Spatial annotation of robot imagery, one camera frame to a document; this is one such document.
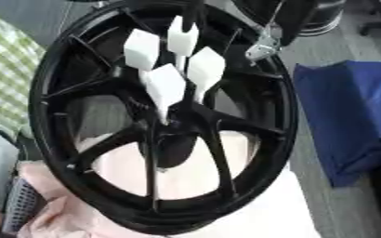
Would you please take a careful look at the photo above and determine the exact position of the black spoked wheel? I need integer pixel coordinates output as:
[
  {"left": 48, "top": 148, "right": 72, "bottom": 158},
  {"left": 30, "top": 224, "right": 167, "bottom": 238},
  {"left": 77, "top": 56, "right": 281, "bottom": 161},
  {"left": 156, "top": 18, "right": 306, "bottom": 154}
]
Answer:
[{"left": 28, "top": 0, "right": 300, "bottom": 236}]

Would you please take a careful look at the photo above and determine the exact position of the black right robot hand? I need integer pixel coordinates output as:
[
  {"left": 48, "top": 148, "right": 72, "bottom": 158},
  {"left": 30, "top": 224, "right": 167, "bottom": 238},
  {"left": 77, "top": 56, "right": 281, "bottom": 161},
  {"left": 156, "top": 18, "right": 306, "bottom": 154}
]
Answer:
[{"left": 182, "top": 0, "right": 321, "bottom": 67}]

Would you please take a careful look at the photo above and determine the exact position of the grey plastic basket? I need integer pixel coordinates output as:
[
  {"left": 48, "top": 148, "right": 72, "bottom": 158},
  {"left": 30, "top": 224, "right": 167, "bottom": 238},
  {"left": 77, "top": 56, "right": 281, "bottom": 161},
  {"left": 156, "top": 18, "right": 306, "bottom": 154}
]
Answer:
[{"left": 2, "top": 175, "right": 45, "bottom": 234}]

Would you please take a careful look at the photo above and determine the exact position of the blue cloth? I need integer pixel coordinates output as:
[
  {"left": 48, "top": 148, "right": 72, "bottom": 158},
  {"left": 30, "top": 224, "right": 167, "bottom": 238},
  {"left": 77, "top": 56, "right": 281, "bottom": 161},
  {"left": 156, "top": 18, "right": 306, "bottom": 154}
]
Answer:
[{"left": 291, "top": 59, "right": 381, "bottom": 188}]

